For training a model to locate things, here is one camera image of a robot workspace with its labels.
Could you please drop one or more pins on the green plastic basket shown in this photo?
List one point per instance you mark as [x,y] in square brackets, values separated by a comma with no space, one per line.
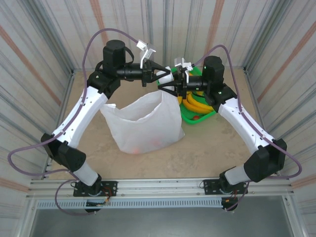
[197,121]

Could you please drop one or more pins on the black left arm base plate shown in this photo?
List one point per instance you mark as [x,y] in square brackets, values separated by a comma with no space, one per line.
[109,187]

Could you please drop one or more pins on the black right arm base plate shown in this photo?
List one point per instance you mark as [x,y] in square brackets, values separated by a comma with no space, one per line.
[209,186]

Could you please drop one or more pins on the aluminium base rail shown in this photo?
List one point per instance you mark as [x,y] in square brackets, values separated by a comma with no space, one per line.
[160,185]

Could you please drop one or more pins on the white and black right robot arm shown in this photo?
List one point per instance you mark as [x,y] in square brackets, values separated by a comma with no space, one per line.
[237,118]

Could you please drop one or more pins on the small red-orange fake fruit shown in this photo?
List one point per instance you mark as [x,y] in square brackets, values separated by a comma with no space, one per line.
[196,117]

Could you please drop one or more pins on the yellow fake banana bunch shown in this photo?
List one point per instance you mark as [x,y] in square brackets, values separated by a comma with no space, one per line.
[197,105]

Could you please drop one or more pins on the white plastic bag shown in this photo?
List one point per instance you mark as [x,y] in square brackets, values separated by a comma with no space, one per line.
[143,128]

